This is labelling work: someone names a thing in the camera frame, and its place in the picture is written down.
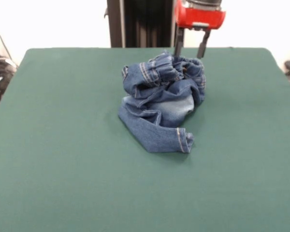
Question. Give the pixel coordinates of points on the dark green table cloth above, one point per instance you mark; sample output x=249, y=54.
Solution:
x=62, y=145

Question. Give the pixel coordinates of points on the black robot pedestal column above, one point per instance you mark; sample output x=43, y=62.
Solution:
x=140, y=24

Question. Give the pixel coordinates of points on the blue denim jeans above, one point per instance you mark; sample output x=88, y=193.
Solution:
x=159, y=108

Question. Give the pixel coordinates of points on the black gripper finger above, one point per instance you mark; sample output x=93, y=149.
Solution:
x=178, y=46
x=202, y=49

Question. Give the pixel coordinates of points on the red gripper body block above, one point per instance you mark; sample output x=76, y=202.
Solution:
x=203, y=18

